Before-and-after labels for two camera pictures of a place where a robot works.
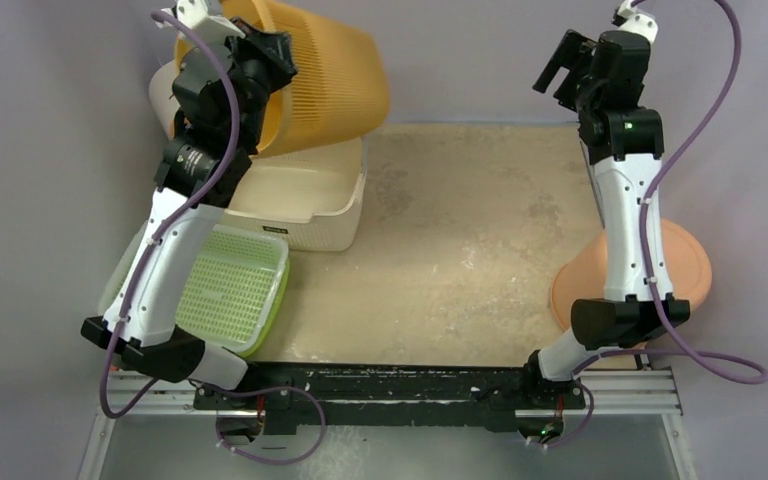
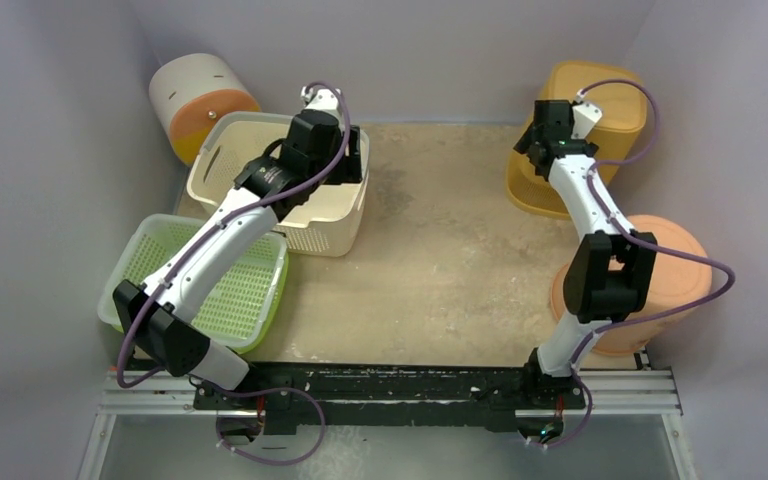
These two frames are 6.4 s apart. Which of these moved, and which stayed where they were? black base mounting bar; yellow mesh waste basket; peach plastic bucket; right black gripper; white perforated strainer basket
Moved: right black gripper; yellow mesh waste basket
Stayed: black base mounting bar; white perforated strainer basket; peach plastic bucket
